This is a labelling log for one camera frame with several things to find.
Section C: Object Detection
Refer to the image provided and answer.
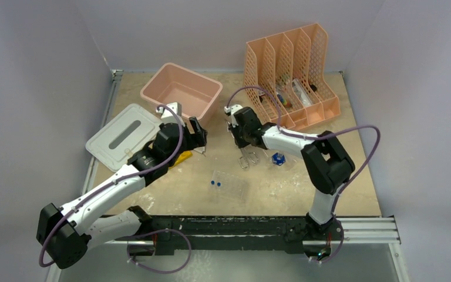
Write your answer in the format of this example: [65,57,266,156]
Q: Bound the white plastic bin lid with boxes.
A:
[85,103,161,172]

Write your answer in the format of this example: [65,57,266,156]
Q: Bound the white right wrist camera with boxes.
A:
[224,104,243,127]

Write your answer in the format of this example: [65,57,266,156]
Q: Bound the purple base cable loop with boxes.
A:
[126,227,193,274]

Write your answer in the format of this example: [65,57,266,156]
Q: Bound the metal crucible tongs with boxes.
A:
[225,120,260,170]

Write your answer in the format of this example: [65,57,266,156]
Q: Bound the blue polyhedral object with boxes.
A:
[271,152,286,166]

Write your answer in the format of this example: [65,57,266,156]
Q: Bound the yellow test tube rack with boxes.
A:
[169,151,193,169]

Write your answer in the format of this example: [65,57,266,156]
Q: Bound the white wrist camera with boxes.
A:
[224,104,243,127]
[156,102,184,125]

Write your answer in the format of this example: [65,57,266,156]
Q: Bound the colourful item in organizer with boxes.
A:
[278,95,292,108]

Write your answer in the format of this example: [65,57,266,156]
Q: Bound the pink plastic bin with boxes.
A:
[140,63,223,126]

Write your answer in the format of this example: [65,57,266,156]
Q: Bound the peach mesh file organizer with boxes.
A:
[244,23,341,130]

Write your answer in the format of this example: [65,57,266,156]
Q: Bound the clear plastic well plate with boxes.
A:
[208,170,248,201]

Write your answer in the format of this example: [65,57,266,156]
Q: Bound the clear packet in organizer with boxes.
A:
[291,79,312,107]

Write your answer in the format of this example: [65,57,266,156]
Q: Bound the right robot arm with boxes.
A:
[224,105,355,239]

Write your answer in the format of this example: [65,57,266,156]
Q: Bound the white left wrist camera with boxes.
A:
[156,102,184,125]

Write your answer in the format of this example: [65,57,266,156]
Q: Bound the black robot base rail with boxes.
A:
[117,207,344,260]

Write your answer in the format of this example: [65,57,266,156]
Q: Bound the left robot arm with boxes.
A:
[36,117,207,269]

